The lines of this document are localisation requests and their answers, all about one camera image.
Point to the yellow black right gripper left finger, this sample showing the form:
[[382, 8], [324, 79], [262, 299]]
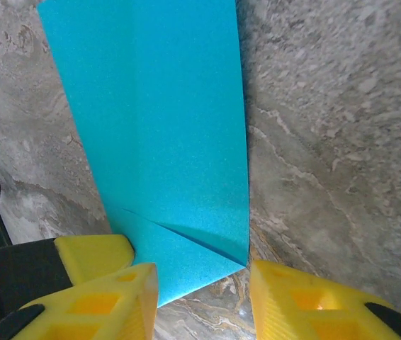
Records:
[[97, 308]]

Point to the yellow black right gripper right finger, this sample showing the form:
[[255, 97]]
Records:
[[310, 308]]

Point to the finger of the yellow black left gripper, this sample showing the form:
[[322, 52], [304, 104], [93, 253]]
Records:
[[94, 255]]

